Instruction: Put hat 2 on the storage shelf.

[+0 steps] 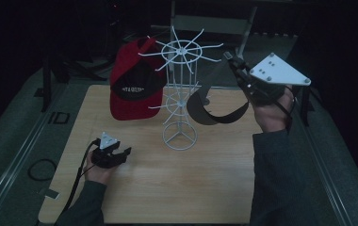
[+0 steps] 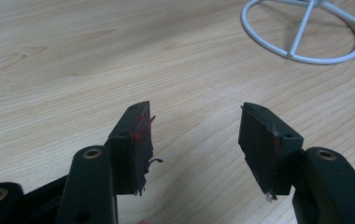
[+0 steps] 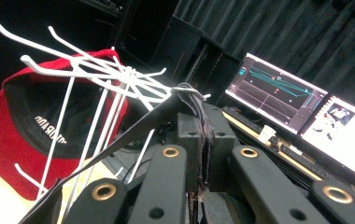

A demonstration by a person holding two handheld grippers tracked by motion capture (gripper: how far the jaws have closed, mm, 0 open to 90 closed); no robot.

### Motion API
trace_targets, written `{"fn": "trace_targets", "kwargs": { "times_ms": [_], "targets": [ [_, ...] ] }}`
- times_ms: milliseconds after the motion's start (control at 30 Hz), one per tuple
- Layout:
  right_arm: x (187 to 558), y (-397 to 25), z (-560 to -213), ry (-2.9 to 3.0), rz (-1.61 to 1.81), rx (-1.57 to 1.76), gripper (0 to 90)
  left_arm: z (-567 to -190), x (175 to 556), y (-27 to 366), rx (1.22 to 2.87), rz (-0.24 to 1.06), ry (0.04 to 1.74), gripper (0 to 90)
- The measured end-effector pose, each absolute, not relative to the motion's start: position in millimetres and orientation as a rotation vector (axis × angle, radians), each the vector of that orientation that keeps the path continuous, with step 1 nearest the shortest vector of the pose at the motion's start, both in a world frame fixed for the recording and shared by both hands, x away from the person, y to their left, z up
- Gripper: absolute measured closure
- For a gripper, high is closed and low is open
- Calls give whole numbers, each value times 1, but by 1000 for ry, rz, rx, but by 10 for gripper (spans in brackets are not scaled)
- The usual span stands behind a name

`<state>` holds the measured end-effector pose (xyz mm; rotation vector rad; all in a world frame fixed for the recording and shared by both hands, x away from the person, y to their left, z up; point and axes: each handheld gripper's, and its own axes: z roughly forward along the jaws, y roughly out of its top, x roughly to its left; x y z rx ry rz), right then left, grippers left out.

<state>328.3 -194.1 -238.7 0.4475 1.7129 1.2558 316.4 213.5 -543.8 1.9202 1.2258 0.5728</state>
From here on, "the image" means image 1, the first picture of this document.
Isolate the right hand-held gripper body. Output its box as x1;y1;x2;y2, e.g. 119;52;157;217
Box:
245;52;312;106

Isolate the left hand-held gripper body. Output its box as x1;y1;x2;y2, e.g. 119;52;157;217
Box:
90;131;122;170

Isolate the grey sun visor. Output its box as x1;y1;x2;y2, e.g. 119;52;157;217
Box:
186;51;251;126

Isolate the red baseball cap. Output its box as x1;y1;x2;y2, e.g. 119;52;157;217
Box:
108;36;168;121

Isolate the white wire hook rack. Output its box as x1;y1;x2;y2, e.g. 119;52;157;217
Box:
138;25;224;152

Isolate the person's left hand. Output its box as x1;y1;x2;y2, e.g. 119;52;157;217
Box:
84;152;119;186

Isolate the person's right hand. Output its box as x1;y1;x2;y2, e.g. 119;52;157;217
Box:
252;85;295;134

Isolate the grey tape piece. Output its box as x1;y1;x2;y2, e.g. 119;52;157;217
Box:
41;187;60;201

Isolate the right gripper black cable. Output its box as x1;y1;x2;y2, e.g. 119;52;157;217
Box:
272;84;297;133

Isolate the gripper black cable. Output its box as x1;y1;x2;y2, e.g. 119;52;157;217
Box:
54;138;102;226
272;84;297;133

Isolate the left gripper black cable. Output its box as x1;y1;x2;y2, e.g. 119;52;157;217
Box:
54;138;102;226

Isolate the white metal desk frame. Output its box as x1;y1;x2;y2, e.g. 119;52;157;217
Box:
150;0;298;79

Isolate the black cable loop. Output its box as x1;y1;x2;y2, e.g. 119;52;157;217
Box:
27;158;57;182

